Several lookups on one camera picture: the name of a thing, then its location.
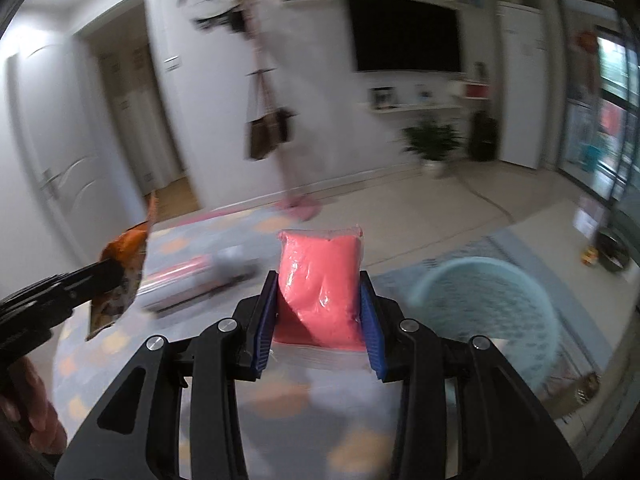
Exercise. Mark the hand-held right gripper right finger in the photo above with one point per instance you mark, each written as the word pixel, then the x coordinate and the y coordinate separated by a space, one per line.
pixel 371 330

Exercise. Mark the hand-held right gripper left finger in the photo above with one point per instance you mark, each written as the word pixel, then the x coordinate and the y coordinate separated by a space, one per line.
pixel 264 330

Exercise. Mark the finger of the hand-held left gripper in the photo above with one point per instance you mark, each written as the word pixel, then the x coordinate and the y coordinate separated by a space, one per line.
pixel 95 277

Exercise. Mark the orange snack wrapper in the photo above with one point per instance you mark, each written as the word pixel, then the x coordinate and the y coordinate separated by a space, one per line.
pixel 117 292

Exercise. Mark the pink plastic packet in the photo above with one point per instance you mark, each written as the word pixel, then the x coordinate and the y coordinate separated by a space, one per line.
pixel 320 290

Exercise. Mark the light blue plastic basket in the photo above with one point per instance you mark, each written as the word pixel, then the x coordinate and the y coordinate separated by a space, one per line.
pixel 500 310

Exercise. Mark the person's left hand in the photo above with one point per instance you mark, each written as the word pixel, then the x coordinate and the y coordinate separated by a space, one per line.
pixel 35 410

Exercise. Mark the pink white tube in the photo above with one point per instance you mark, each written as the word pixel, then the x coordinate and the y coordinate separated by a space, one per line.
pixel 190 276

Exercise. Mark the printed tablecloth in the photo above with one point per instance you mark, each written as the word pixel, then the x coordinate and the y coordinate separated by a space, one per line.
pixel 310 410

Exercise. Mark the white door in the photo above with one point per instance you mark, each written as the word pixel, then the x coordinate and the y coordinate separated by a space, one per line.
pixel 65 160

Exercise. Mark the pink coat rack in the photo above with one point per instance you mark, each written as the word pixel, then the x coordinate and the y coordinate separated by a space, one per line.
pixel 275 170

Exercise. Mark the brown handbag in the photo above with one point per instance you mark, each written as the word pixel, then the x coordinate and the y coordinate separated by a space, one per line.
pixel 262 135

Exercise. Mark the green potted plant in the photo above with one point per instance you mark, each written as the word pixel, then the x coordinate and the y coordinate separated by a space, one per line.
pixel 432 140

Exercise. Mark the grey floor rug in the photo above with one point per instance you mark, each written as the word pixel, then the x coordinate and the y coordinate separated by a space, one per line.
pixel 550 240

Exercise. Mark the yellow toy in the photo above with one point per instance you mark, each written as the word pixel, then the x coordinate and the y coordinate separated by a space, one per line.
pixel 589 256

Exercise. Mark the white box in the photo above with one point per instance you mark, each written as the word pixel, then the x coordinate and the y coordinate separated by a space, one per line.
pixel 591 217

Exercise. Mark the dark bowl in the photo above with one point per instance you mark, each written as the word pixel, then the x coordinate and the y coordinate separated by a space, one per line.
pixel 614 250

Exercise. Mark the red and white box shelf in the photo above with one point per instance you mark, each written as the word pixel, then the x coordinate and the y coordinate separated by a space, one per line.
pixel 476 90

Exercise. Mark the blue bucket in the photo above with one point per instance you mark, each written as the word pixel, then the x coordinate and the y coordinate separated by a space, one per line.
pixel 591 157

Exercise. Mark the white refrigerator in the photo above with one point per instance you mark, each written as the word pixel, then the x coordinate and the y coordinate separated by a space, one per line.
pixel 522 85

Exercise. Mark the black television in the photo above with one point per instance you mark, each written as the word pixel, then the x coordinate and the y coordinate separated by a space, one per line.
pixel 405 35

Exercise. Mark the sliding glass door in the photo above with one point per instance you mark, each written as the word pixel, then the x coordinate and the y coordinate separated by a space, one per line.
pixel 610 100

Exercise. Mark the red knot decoration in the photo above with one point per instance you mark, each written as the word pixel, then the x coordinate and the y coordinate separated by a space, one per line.
pixel 586 55

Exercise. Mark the white low wall shelf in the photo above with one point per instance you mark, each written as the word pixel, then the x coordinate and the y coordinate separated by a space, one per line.
pixel 415 107

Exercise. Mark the black butterfly picture frame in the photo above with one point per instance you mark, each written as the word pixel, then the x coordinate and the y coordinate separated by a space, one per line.
pixel 381 98

